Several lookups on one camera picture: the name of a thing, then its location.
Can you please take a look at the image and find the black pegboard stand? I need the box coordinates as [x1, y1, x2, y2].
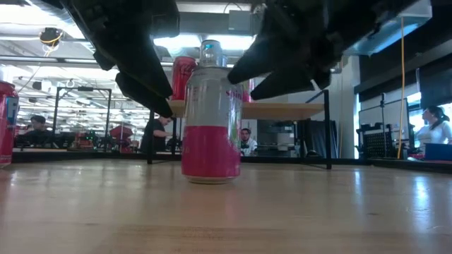
[355, 122, 398, 159]

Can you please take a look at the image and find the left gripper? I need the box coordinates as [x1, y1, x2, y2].
[59, 0, 181, 119]

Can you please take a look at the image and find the black workstation frame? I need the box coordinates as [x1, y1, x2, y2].
[52, 86, 113, 151]

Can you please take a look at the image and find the black cloth cover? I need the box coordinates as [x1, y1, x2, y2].
[299, 119, 340, 159]

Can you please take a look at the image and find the black aluminium table frame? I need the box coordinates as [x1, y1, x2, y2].
[12, 148, 452, 174]

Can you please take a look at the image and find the orange Fanta can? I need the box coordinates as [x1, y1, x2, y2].
[0, 80, 20, 169]

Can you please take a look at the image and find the wooden shelf black metal frame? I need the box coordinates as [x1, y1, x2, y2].
[147, 89, 333, 170]

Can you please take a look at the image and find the person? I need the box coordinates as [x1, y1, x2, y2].
[415, 105, 452, 146]
[140, 116, 174, 153]
[21, 115, 54, 148]
[240, 128, 258, 157]

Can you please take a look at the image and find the pink and white Spindrift can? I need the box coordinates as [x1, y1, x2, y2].
[181, 66, 244, 185]
[242, 78, 256, 104]

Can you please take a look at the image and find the blue box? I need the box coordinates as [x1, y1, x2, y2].
[424, 143, 452, 162]

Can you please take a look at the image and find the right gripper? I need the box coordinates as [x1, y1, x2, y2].
[227, 0, 354, 102]

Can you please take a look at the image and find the red Coca-Cola can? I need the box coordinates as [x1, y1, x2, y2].
[172, 55, 198, 102]

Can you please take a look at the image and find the red cover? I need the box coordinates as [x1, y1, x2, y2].
[109, 126, 134, 152]

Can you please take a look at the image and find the black ceiling dome fixture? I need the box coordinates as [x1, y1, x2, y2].
[38, 27, 64, 47]

